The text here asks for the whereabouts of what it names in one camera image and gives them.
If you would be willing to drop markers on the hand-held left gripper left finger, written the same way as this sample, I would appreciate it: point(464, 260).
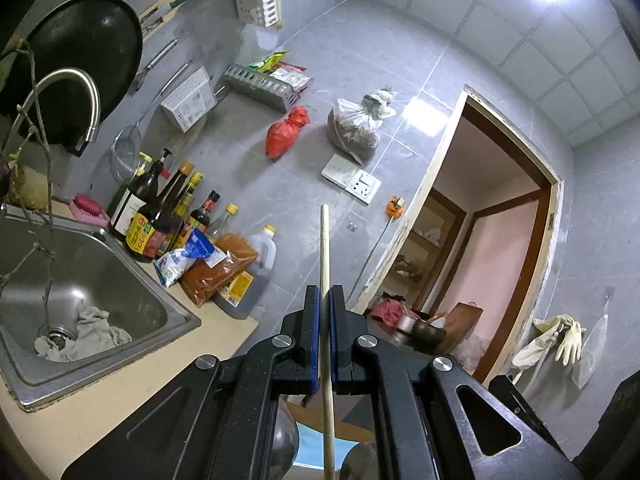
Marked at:
point(315, 355)

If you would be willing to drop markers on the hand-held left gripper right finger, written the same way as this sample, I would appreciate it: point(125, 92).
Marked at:
point(334, 355)

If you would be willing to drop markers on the large silver spoon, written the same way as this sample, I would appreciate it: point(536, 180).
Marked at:
point(286, 440)

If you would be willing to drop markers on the wooden chopstick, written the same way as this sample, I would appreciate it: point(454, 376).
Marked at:
point(325, 260)

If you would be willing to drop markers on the pink cloth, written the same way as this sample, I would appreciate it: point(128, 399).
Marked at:
point(390, 310)

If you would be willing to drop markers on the white cup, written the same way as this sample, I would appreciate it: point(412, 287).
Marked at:
point(406, 322)

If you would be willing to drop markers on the dark metal bowl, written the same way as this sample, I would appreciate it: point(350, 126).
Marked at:
point(429, 332)

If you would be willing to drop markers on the large oil jug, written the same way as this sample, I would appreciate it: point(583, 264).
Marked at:
point(260, 255)

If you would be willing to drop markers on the bag of red chili powder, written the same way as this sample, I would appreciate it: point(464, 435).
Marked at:
point(220, 270)

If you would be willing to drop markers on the brown wooden cutting board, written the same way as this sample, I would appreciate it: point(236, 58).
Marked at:
point(462, 325)

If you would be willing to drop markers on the clear bottle with yellow cap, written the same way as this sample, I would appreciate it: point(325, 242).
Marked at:
point(222, 222)

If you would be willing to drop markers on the blue and white bag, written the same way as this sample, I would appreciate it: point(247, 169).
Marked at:
point(182, 260)

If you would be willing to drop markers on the beige kitchen counter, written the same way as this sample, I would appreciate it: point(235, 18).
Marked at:
point(150, 385)

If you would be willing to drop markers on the dark bottle with red cap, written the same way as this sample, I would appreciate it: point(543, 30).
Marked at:
point(202, 215)

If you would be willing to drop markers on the wooden storage shelf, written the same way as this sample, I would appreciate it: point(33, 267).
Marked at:
point(452, 215)

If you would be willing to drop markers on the dark bottle with gold cap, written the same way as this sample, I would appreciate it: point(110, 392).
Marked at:
point(180, 210)

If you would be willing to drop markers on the cream rubber glove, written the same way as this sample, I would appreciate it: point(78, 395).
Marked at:
point(532, 352)
point(570, 342)

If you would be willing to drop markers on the soy sauce bottle yellow label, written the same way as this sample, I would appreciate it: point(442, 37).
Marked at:
point(142, 232)

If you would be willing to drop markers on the red plastic bag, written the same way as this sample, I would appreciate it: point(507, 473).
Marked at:
point(280, 137)

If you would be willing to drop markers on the clear bag of dried goods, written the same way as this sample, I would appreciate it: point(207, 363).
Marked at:
point(352, 132)

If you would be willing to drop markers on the grey rag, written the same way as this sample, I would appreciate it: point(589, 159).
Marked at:
point(85, 335)

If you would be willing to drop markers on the stainless steel sink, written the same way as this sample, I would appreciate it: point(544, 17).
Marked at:
point(100, 270)

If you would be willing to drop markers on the dark bottle with black pump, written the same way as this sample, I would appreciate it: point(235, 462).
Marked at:
point(145, 190)

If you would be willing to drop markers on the green bottle with yellow pump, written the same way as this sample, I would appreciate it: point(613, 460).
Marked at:
point(119, 195)

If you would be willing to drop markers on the hanging clear plastic bag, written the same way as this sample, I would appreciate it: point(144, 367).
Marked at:
point(592, 355)

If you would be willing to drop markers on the white seasoning packet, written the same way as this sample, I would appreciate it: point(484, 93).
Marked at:
point(295, 82)

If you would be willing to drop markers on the hanging mesh strainer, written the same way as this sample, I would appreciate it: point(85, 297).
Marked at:
point(125, 155)

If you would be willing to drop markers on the red seasoning packet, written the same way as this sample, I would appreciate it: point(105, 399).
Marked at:
point(296, 68)

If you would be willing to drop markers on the green seasoning packet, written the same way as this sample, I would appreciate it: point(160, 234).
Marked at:
point(267, 62)

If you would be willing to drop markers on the yellowish sponge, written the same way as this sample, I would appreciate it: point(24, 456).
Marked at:
point(30, 190)

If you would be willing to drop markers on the hanging metal utensil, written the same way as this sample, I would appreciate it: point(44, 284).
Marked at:
point(160, 57)

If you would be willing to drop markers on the dried twig with purple leaves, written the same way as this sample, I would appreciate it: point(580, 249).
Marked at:
point(5, 175)

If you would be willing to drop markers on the curved steel faucet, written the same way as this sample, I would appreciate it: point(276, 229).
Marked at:
point(75, 76)

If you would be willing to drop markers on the hanging wooden kitchen tool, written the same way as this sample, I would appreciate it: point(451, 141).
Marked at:
point(165, 10)

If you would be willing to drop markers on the black round pan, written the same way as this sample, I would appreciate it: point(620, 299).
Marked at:
point(85, 45)

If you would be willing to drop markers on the orange wall plug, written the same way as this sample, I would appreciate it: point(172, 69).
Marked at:
point(394, 208)

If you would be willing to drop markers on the white wall socket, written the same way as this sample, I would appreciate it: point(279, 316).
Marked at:
point(364, 187)

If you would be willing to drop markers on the white wall switch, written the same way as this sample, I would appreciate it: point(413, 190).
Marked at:
point(339, 170)

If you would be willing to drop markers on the wooden door frame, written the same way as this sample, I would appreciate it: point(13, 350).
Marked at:
point(422, 187)

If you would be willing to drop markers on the metal wall shelf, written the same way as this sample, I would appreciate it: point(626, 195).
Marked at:
point(255, 87)

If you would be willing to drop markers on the metal wall hook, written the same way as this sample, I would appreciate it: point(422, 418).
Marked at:
point(607, 292)

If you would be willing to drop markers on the white perforated wall holder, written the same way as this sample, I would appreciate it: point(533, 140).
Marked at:
point(187, 100)

